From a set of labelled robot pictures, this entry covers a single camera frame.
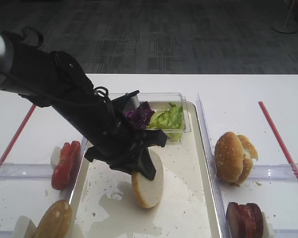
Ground meat patty slices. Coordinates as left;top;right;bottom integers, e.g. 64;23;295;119
226;202;264;238

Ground silver metal tray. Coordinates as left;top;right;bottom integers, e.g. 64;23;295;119
69;103;221;238

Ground tomato slices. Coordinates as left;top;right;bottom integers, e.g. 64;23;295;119
51;140;81;190

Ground right clear long divider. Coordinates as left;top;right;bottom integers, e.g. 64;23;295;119
196;94;231;238

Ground white pusher block patty rail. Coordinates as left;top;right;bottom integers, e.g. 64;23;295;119
261;211;275;238

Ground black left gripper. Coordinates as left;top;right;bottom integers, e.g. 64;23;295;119
84;121;167;180

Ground green lettuce leaves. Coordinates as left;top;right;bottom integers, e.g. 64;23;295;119
147;103;184;143

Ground purple cabbage leaves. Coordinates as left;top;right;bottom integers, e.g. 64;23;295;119
125;101;154;129

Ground clear plastic container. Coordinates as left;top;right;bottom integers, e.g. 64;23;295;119
106;92;192;144

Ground left clear long divider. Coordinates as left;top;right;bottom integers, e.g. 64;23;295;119
65;137;89;206

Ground clear rail under patties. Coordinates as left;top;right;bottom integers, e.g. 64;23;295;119
273;229;298;238

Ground white stand base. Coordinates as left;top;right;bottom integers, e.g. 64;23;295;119
271;0;298;34

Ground clear rail under tomatoes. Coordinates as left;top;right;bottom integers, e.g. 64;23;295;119
0;163;53;179

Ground bun bottom slice remaining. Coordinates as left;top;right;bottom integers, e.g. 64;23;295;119
33;199;72;238

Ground sesame bun top outer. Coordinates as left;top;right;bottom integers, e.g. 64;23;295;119
214;131;243;182

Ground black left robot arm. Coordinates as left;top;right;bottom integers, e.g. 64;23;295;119
0;27;167;180

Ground white pusher block bottom rail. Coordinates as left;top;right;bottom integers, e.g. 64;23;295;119
12;216;37;238

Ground white pusher block tomato rail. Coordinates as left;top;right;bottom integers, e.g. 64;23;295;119
50;146;61;170

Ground left red strip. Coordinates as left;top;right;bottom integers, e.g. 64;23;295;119
0;104;36;168

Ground sesame bun top inner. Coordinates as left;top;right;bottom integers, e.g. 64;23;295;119
233;135;258;186

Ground clear long divider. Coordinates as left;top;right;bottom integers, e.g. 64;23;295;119
65;137;89;206
196;94;231;238

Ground bun bottom slice white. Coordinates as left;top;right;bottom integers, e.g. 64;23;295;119
132;149;164;209

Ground right red strip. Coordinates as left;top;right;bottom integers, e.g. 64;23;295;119
258;101;298;181

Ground sesame bun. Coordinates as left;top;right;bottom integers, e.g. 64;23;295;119
214;131;243;182
233;135;258;186

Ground red strip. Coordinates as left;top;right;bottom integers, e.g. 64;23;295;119
0;104;36;168
258;101;298;181

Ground clear rail under buns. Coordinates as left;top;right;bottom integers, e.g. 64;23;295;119
247;164;298;182

